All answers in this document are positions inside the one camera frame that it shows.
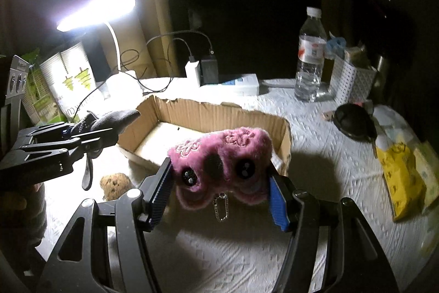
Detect pale yellow tissue pack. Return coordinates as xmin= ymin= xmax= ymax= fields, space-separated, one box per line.
xmin=412 ymin=142 xmax=439 ymax=214

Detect black round pouch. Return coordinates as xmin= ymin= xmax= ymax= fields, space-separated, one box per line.
xmin=333 ymin=104 xmax=376 ymax=142

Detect brown cardboard box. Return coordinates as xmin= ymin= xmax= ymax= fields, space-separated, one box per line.
xmin=117 ymin=94 xmax=292 ymax=177

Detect clear plastic water bottle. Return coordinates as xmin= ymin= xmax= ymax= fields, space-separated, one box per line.
xmin=295 ymin=7 xmax=327 ymax=102

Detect yellow tissue packet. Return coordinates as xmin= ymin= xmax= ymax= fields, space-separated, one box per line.
xmin=375 ymin=142 xmax=427 ymax=222

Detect white paper cup stack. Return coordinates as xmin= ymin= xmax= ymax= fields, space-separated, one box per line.
xmin=39 ymin=41 xmax=103 ymax=122

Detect black charger cable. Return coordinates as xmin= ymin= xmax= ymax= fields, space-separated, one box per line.
xmin=146 ymin=31 xmax=216 ymax=55

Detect white perforated basket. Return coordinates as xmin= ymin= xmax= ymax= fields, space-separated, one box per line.
xmin=330 ymin=48 xmax=378 ymax=105

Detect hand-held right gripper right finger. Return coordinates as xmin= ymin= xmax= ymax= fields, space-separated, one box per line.
xmin=268 ymin=172 xmax=399 ymax=293

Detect grey sock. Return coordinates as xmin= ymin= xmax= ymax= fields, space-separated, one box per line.
xmin=75 ymin=108 xmax=142 ymax=139

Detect brown plush ball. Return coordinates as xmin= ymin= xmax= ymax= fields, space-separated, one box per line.
xmin=99 ymin=172 xmax=134 ymax=202

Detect steel cup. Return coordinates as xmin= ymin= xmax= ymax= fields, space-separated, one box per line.
xmin=372 ymin=54 xmax=390 ymax=93

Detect pink plush toy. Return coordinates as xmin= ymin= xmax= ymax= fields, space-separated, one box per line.
xmin=167 ymin=127 xmax=275 ymax=222

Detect blue plastic bag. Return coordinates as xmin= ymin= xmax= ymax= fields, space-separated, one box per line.
xmin=325 ymin=36 xmax=348 ymax=55

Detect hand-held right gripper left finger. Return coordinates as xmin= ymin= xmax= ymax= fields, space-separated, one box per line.
xmin=43 ymin=157 xmax=175 ymax=293

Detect white wrapped packets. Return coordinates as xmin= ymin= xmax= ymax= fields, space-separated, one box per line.
xmin=372 ymin=106 xmax=417 ymax=151

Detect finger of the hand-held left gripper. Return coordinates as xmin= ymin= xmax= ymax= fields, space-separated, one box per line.
xmin=0 ymin=127 xmax=118 ymax=184
xmin=16 ymin=121 xmax=79 ymax=145

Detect black charger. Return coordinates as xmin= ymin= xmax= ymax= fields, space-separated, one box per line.
xmin=200 ymin=51 xmax=220 ymax=86

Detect white embossed tablecloth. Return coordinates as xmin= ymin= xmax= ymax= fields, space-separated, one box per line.
xmin=34 ymin=77 xmax=439 ymax=293

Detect person's left hand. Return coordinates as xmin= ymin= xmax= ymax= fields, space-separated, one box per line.
xmin=0 ymin=181 xmax=47 ymax=247

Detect white desk lamp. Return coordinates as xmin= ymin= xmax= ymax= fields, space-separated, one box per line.
xmin=56 ymin=0 xmax=145 ymax=98

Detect white charger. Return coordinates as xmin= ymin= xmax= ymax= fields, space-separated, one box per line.
xmin=185 ymin=56 xmax=202 ymax=87

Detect black lamp cable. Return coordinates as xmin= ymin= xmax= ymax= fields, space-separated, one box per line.
xmin=92 ymin=39 xmax=176 ymax=95

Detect white blue tissue box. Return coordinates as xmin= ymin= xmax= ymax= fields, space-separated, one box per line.
xmin=201 ymin=73 xmax=259 ymax=97

